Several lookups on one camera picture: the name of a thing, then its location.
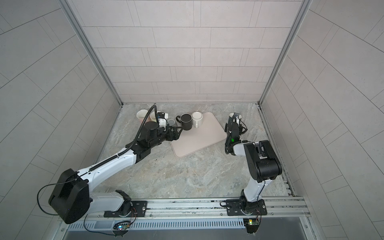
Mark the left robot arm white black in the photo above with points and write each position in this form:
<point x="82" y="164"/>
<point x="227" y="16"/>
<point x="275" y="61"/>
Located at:
<point x="74" y="196"/>

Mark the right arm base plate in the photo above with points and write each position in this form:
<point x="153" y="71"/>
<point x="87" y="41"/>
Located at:
<point x="240" y="207"/>

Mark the beige rectangular tray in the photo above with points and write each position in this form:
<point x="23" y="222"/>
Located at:
<point x="211" y="132"/>

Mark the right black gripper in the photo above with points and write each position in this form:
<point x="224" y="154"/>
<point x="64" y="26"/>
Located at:
<point x="227" y="129"/>

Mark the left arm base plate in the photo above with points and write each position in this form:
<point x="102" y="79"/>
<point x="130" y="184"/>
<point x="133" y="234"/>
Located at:
<point x="131" y="210"/>

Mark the right circuit board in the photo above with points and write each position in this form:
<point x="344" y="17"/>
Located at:
<point x="252" y="225"/>

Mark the light green mug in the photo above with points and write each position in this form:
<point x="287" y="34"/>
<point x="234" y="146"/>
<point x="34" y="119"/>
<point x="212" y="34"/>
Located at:
<point x="153" y="116"/>

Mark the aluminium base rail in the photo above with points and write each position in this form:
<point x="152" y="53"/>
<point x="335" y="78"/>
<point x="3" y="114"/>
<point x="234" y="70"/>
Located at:
<point x="157" y="208"/>

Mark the left circuit board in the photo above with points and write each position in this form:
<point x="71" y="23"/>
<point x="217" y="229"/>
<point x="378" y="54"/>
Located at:
<point x="121" y="228"/>

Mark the white vent grille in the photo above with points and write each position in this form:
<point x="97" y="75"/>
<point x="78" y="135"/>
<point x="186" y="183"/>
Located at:
<point x="164" y="224"/>

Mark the black mug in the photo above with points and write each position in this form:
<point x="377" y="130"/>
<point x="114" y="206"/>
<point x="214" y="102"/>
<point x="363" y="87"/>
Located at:
<point x="186" y="121"/>

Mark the grey mug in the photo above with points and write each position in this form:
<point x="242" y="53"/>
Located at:
<point x="172" y="123"/>

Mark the circuit board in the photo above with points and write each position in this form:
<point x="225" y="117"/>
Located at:
<point x="252" y="225"/>
<point x="121" y="228"/>

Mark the white mug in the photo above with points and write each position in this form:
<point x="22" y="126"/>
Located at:
<point x="197" y="118"/>

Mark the pink mug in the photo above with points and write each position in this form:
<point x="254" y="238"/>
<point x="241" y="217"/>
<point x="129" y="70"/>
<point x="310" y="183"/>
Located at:
<point x="141" y="114"/>

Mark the dark green mug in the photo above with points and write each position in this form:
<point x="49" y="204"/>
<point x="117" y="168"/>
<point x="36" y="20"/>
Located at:
<point x="235" y="118"/>

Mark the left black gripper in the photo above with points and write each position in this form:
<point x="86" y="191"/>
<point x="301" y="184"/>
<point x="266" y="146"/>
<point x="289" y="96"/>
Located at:
<point x="175" y="136"/>

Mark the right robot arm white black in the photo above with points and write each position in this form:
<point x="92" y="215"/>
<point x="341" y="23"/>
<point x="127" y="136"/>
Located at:
<point x="263" y="164"/>

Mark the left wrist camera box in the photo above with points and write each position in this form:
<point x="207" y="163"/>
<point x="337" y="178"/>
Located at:
<point x="162" y="119"/>

